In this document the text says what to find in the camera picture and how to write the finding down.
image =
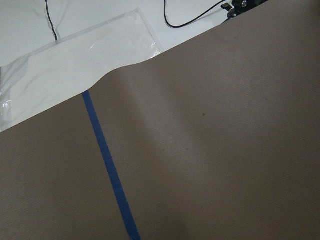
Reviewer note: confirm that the clear plastic bag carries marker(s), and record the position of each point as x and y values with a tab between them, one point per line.
50	75

